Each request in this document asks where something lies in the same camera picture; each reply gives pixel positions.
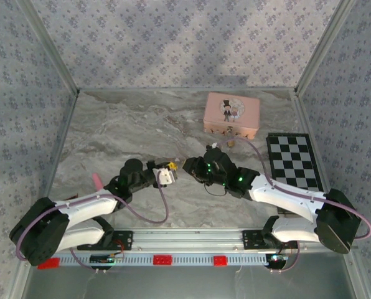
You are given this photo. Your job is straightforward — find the pink tin box with couple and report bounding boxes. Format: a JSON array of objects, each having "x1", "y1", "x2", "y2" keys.
[{"x1": 202, "y1": 92, "x2": 261, "y2": 141}]

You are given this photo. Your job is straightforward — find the black and silver chessboard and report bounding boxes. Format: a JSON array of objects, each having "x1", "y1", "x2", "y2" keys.
[{"x1": 265, "y1": 133, "x2": 326, "y2": 216}]

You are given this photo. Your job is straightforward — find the grey metal panel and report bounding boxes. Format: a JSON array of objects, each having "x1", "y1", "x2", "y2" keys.
[{"x1": 23, "y1": 252, "x2": 365, "y2": 299}]

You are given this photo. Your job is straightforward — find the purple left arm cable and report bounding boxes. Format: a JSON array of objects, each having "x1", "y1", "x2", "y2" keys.
[{"x1": 14, "y1": 179, "x2": 170, "y2": 273}]

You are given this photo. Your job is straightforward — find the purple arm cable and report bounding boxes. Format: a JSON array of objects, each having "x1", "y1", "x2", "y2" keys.
[
  {"x1": 215, "y1": 138, "x2": 371, "y2": 273},
  {"x1": 14, "y1": 179, "x2": 170, "y2": 273}
]

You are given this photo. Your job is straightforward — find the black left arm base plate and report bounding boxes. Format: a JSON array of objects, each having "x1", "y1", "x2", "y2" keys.
[{"x1": 76, "y1": 230, "x2": 134, "y2": 251}]

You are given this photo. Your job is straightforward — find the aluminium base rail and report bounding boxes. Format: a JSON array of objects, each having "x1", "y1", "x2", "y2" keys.
[{"x1": 73, "y1": 229, "x2": 359, "y2": 252}]

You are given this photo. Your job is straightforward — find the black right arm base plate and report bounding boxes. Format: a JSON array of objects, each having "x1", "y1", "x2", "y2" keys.
[{"x1": 242, "y1": 229, "x2": 300, "y2": 250}]

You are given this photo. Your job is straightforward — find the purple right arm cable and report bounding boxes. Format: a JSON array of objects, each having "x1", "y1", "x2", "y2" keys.
[{"x1": 215, "y1": 138, "x2": 371, "y2": 273}]

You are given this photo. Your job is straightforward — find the grey slotted cable duct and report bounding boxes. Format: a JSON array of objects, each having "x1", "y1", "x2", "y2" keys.
[{"x1": 37, "y1": 252, "x2": 286, "y2": 267}]

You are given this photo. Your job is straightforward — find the aluminium frame post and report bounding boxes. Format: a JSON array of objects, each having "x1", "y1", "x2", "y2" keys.
[
  {"x1": 16, "y1": 0, "x2": 81, "y2": 94},
  {"x1": 293, "y1": 0, "x2": 358, "y2": 94}
]

